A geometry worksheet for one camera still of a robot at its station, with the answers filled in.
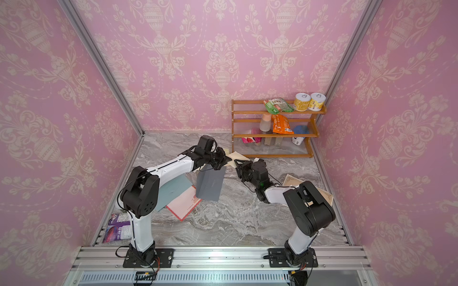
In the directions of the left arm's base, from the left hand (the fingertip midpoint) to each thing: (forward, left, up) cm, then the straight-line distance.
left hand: (234, 158), depth 90 cm
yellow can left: (+20, -33, +21) cm, 44 cm away
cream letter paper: (+4, 0, -4) cm, 6 cm away
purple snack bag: (-31, +51, -12) cm, 61 cm away
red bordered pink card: (-19, +25, -15) cm, 35 cm away
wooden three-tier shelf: (+35, -8, 0) cm, 36 cm away
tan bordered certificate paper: (-5, -32, -14) cm, 35 cm away
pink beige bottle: (+20, -17, +6) cm, 27 cm away
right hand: (-2, 0, +1) cm, 2 cm away
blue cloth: (+25, -41, -3) cm, 48 cm away
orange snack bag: (+20, -26, +5) cm, 33 cm away
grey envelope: (-6, +14, -14) cm, 21 cm away
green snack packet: (+19, -20, +19) cm, 33 cm away
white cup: (+20, -39, -8) cm, 45 cm away
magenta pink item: (+22, -13, -1) cm, 25 cm away
